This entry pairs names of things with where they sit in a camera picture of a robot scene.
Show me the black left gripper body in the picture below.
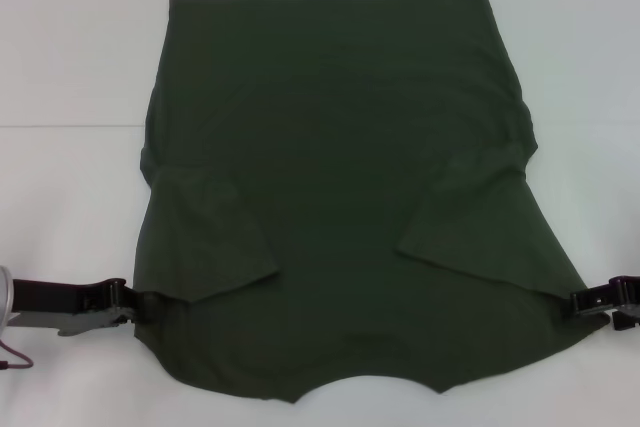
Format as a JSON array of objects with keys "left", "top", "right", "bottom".
[{"left": 8, "top": 279, "right": 119, "bottom": 338}]

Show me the left gripper cable with connector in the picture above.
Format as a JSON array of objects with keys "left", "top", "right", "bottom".
[{"left": 0, "top": 339, "right": 34, "bottom": 372}]

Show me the dark green shirt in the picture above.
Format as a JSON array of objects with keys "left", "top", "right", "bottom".
[{"left": 132, "top": 0, "right": 601, "bottom": 406}]

